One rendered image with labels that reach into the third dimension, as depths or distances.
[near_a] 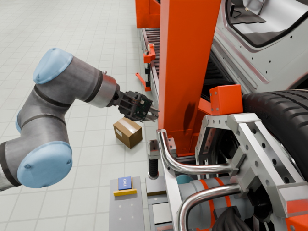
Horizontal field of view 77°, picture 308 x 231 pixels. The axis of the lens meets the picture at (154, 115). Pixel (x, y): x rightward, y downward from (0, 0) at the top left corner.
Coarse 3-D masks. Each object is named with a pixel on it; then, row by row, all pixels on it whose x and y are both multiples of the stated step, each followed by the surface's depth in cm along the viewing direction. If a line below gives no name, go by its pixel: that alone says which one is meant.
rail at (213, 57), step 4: (212, 52) 242; (212, 56) 242; (216, 60) 231; (216, 64) 232; (220, 64) 221; (220, 68) 222; (224, 72) 216; (224, 76) 215; (228, 76) 206; (228, 80) 207; (232, 80) 199
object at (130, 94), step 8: (120, 96) 49; (128, 96) 53; (136, 96) 54; (144, 96) 54; (112, 104) 51; (120, 104) 53; (128, 104) 54; (136, 104) 53; (144, 104) 55; (120, 112) 57; (128, 112) 54; (136, 112) 54; (144, 112) 55; (136, 120) 54
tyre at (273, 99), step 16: (256, 96) 55; (272, 96) 52; (288, 96) 51; (304, 96) 50; (256, 112) 55; (272, 112) 48; (288, 112) 44; (304, 112) 44; (272, 128) 49; (288, 128) 44; (304, 128) 40; (288, 144) 44; (304, 144) 40; (304, 160) 40; (304, 176) 41
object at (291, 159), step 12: (228, 132) 76; (228, 144) 82; (216, 156) 86; (228, 156) 81; (288, 156) 45; (264, 192) 86; (264, 204) 65; (252, 216) 80; (264, 216) 62; (252, 228) 77; (264, 228) 62
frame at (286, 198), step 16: (208, 128) 72; (224, 128) 57; (240, 128) 48; (256, 128) 49; (208, 144) 83; (240, 144) 49; (256, 144) 44; (272, 144) 44; (208, 160) 85; (256, 160) 43; (272, 160) 44; (288, 160) 41; (208, 176) 87; (272, 176) 39; (288, 176) 40; (272, 192) 38; (288, 192) 36; (304, 192) 36; (272, 208) 39; (288, 208) 35; (304, 208) 36
